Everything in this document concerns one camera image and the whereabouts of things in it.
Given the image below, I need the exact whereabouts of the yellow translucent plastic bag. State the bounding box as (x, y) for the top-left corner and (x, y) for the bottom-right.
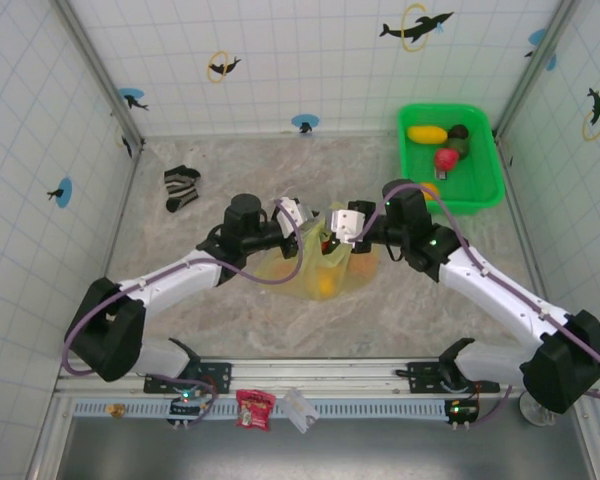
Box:
(252, 201), (381, 302)

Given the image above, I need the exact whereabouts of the green plastic basket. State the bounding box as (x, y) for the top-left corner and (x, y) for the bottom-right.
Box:
(397, 102), (505, 217)

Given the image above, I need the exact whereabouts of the yellow fake lemon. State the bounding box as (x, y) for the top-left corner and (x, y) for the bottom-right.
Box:
(314, 272), (339, 297)

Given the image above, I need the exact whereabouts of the pink-red fake apple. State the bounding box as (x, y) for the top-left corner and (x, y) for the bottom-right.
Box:
(433, 148), (460, 172)

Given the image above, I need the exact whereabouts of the yellow fake banana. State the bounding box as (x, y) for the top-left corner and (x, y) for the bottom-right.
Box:
(406, 124), (449, 146)

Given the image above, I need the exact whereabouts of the black grey striped sock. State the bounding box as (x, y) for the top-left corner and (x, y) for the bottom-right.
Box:
(163, 164), (202, 214)

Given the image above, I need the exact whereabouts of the red snack packet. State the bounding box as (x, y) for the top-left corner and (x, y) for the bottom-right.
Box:
(235, 388), (276, 431)

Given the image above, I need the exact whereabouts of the small circuit board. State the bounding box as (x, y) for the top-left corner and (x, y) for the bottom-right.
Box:
(444, 398), (480, 429)
(167, 384), (206, 427)

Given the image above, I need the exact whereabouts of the clear white plastic packet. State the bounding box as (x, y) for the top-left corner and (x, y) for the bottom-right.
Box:
(278, 387), (320, 435)

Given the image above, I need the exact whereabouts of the clear plastic suction disc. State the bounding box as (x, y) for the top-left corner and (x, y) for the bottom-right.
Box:
(518, 397), (556, 427)

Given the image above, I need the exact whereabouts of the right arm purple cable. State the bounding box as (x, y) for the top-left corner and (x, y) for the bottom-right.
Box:
(352, 182), (600, 427)

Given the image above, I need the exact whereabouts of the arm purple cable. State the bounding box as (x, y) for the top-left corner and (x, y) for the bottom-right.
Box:
(62, 198), (312, 427)
(352, 182), (600, 427)

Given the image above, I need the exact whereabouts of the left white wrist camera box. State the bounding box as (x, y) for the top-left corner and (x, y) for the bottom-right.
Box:
(274, 197), (319, 234)

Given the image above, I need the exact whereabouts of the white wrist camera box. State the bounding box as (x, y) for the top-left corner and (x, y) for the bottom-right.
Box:
(329, 199), (377, 246)
(274, 197), (319, 234)

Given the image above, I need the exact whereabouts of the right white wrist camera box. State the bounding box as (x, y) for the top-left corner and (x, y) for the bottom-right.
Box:
(329, 199), (377, 246)

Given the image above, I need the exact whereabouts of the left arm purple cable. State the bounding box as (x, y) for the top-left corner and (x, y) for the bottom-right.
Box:
(62, 198), (312, 427)

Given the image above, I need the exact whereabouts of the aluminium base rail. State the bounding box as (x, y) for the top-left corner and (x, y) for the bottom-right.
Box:
(54, 356), (531, 400)

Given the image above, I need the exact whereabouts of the aluminium corner post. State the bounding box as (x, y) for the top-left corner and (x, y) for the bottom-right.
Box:
(54, 0), (145, 152)
(493, 0), (580, 144)

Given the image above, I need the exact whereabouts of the white slotted cable duct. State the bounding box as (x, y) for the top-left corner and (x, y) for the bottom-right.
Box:
(72, 398), (454, 419)

